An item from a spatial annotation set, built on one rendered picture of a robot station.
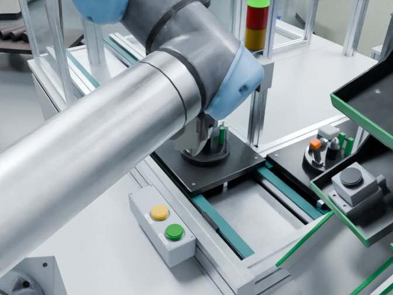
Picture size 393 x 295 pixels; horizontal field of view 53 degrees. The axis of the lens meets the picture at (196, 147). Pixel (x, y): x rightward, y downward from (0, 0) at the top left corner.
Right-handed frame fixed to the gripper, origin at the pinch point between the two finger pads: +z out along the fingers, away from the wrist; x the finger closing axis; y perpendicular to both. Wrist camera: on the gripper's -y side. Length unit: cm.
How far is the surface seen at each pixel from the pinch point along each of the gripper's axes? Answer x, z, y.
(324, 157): -5.7, 24.3, -43.3
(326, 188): 16.8, 3.4, -14.4
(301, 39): -89, 35, -117
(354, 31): -66, 25, -126
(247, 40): -23.9, -4.8, -29.1
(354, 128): -13, 26, -64
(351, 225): 25.0, 2.2, -10.4
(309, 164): -6.2, 24.6, -38.3
